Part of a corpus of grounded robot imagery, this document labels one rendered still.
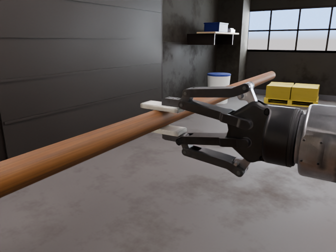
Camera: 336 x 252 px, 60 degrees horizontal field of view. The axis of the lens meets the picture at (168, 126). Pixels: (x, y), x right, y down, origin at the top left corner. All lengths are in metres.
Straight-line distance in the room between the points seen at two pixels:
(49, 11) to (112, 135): 3.56
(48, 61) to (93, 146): 3.50
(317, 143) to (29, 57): 3.50
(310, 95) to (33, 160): 6.48
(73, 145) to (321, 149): 0.27
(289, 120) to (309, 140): 0.03
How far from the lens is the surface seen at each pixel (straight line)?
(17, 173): 0.29
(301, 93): 6.67
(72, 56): 4.03
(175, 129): 0.45
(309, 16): 7.67
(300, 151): 0.36
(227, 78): 6.41
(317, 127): 0.36
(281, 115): 0.37
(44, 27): 3.82
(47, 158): 0.31
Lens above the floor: 1.31
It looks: 16 degrees down
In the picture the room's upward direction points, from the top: straight up
